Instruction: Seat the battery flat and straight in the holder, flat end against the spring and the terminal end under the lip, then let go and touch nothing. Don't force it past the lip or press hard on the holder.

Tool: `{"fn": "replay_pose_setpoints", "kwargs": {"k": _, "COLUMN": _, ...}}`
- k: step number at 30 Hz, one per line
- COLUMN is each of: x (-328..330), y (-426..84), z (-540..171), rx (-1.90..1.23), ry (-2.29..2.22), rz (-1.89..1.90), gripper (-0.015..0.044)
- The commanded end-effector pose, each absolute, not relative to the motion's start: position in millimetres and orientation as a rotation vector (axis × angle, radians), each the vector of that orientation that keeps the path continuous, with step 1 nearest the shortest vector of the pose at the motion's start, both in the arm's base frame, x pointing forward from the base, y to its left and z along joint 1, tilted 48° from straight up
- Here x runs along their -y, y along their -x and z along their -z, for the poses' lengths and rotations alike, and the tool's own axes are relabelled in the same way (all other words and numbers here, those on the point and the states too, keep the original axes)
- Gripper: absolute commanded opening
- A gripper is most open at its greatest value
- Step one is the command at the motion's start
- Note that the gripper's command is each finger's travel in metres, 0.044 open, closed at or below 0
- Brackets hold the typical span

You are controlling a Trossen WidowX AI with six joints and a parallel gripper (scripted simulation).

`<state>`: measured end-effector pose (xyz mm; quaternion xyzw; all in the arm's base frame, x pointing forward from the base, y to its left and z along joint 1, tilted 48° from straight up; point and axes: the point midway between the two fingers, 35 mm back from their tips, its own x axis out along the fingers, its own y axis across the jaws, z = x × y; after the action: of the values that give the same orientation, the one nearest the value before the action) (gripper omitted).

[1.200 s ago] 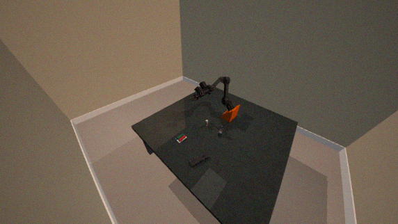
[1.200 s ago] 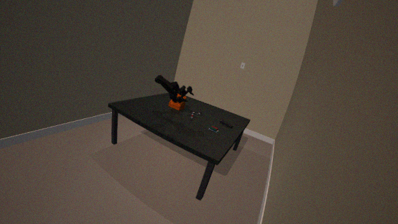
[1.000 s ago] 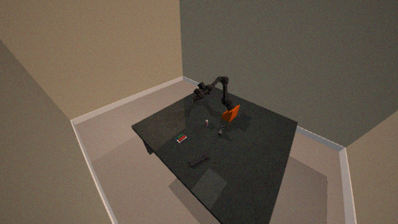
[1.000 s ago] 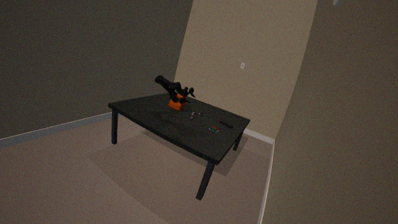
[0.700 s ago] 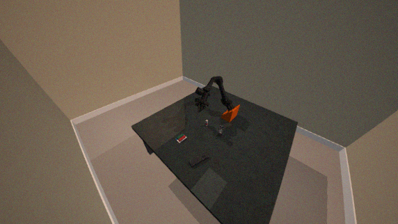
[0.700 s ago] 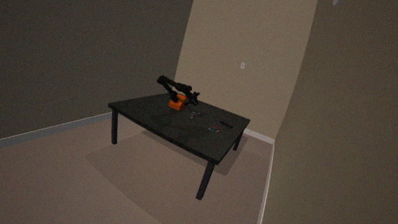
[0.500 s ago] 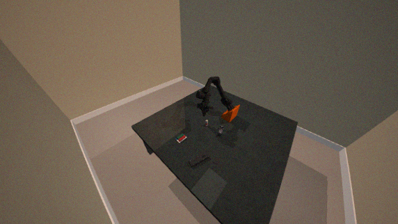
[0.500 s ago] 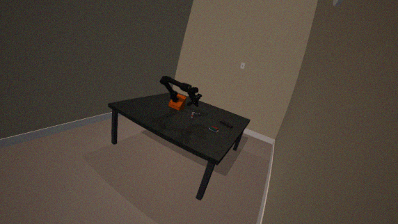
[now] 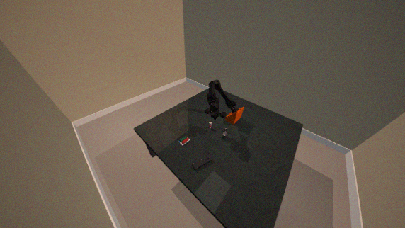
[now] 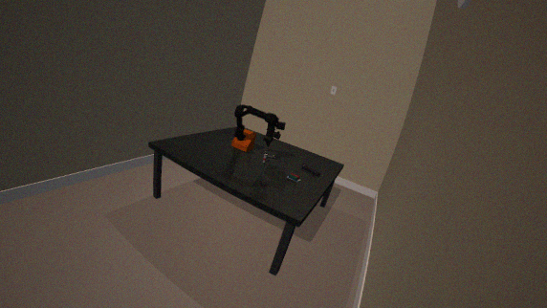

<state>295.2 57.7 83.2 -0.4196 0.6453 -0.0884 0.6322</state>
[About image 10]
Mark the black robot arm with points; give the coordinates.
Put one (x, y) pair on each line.
(271, 119)

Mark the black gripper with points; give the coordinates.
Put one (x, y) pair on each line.
(268, 138)

